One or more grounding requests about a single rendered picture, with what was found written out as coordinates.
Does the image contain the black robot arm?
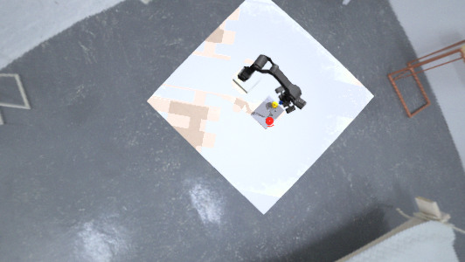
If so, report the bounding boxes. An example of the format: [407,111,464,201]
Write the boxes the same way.
[237,54,307,109]

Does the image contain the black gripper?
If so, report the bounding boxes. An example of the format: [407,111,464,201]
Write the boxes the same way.
[275,86,295,114]

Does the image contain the red gear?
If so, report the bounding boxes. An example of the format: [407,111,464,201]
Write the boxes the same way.
[266,117,274,125]

